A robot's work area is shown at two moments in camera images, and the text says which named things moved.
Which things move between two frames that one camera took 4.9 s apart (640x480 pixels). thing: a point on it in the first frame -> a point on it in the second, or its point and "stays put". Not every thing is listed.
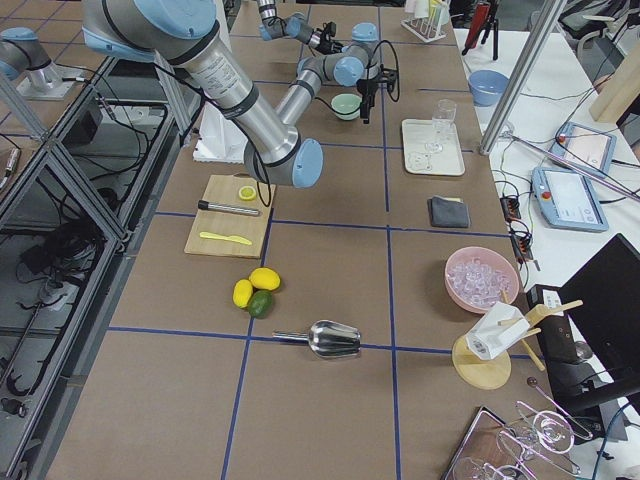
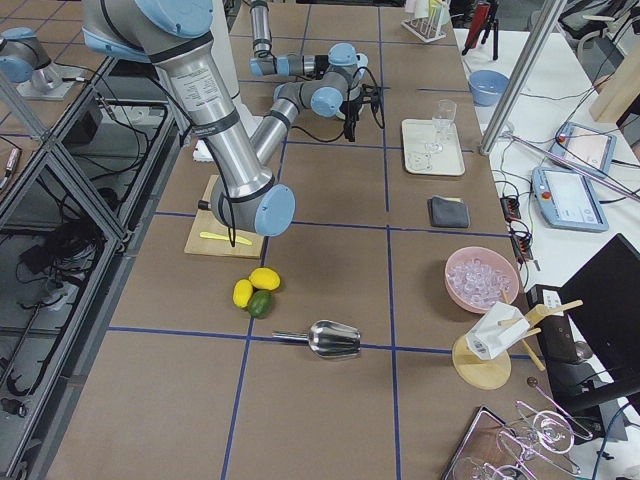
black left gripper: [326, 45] -> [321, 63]
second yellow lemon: [265, 279] stays put
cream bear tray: [428, 152] stays put
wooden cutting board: [225, 189] stays put
